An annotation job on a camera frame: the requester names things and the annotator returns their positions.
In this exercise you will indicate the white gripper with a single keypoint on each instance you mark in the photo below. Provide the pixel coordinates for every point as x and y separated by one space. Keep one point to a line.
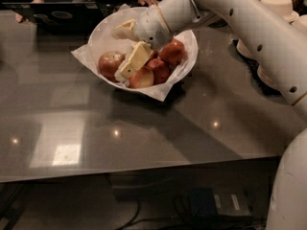
151 27

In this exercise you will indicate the black laptop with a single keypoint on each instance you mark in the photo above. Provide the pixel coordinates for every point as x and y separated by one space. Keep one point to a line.
69 17

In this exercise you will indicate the dark box under table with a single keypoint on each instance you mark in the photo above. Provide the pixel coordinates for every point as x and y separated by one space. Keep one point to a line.
219 202

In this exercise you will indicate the red apple right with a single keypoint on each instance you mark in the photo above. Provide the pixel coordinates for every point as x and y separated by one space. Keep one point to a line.
173 53

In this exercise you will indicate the white paper bowl stack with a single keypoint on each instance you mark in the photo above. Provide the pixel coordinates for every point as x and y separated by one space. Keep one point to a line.
283 8

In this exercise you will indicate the white paper liner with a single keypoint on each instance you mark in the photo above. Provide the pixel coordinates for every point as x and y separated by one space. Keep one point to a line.
92 53

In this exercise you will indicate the paper plate stack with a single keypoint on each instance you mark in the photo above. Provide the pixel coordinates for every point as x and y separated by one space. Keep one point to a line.
270 81
244 51

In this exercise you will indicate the pink-yellow apple front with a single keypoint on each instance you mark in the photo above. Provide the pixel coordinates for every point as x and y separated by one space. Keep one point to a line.
142 78

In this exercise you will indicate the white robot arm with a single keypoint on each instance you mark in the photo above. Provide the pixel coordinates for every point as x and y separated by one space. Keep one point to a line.
281 50

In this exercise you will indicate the person's right hand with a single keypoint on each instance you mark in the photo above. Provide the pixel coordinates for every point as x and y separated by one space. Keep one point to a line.
19 18

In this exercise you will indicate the paper plate stack front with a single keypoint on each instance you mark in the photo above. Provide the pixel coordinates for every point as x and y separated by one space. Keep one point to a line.
270 81

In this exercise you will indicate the yellowish apple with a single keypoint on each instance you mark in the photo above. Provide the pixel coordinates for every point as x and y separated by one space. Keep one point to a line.
108 64

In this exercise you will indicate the person's left hand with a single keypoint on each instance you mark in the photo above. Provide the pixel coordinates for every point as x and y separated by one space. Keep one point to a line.
147 2

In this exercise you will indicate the paper plate stack back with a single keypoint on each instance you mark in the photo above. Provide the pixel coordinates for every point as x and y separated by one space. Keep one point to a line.
244 51

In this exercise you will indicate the small red apple centre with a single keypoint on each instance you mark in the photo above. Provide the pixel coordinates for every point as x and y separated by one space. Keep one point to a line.
161 70

